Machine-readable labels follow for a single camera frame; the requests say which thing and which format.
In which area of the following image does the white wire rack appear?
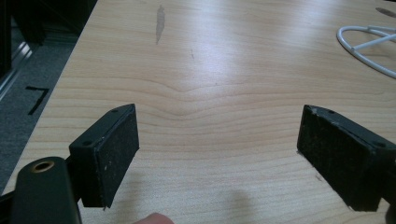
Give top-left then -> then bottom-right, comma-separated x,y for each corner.
335,24 -> 396,79

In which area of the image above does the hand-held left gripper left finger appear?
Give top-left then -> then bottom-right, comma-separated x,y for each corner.
68,103 -> 140,209

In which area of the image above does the dark cabinet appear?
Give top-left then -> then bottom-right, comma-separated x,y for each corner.
0,0 -> 98,77

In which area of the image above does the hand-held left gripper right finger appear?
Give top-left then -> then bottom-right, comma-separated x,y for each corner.
296,104 -> 396,213

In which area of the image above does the metal floor rail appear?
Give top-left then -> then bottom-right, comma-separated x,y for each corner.
0,41 -> 34,101

